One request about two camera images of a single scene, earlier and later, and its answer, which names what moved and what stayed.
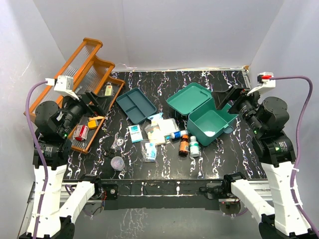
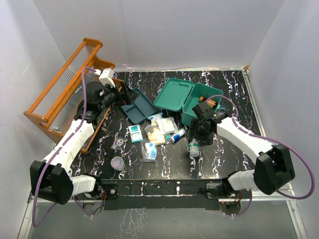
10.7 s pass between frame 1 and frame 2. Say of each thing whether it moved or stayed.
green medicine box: moved
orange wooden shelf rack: stayed
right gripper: moved
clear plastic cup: stayed
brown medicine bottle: moved
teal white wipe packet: stayed
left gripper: moved
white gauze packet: stayed
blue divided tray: stayed
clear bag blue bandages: stayed
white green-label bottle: stayed
